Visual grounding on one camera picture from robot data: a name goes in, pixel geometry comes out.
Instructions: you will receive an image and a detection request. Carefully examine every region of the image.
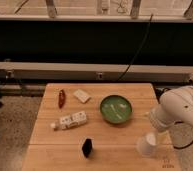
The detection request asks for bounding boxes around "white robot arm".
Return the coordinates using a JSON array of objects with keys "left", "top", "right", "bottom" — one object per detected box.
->
[{"left": 149, "top": 86, "right": 193, "bottom": 132}]

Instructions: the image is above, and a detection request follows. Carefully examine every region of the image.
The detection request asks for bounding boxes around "black hanging cable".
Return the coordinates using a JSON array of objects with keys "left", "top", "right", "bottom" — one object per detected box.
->
[{"left": 115, "top": 13, "right": 154, "bottom": 83}]

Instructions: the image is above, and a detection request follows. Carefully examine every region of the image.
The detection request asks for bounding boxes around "green bowl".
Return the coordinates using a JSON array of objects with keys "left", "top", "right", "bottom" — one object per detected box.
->
[{"left": 100, "top": 95, "right": 133, "bottom": 124}]

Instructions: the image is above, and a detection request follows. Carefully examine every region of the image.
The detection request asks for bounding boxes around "white rectangular block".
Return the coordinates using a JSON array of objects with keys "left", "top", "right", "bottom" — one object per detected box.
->
[{"left": 73, "top": 89, "right": 91, "bottom": 103}]

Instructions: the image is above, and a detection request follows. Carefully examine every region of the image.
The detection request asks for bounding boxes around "black floor cable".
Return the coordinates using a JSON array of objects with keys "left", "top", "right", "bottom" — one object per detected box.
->
[{"left": 172, "top": 121, "right": 193, "bottom": 150}]

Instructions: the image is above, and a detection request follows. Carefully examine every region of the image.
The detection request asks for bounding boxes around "white plastic bottle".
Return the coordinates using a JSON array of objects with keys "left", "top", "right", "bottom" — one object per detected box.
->
[{"left": 50, "top": 111, "right": 87, "bottom": 130}]

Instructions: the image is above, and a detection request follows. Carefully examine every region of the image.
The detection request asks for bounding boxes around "black eraser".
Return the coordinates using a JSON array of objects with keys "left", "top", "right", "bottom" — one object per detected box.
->
[{"left": 82, "top": 138, "right": 93, "bottom": 158}]

